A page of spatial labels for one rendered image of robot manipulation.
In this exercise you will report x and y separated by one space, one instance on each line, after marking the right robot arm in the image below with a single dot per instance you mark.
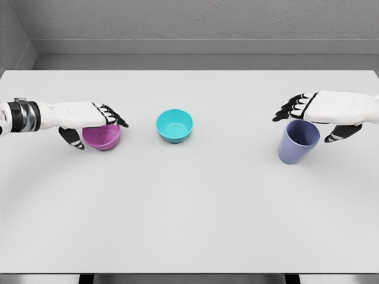
368 109

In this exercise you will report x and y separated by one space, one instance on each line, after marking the lavender blue cup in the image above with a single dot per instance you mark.
297 142

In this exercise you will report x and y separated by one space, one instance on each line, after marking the purple bowl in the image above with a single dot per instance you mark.
102 139

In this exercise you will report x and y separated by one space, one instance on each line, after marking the teal bowl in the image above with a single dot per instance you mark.
174 125

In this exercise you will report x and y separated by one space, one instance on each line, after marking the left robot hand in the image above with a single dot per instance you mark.
84 113

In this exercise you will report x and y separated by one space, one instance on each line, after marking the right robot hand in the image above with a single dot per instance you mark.
328 108

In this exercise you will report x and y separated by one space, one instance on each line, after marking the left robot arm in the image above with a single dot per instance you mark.
29 114

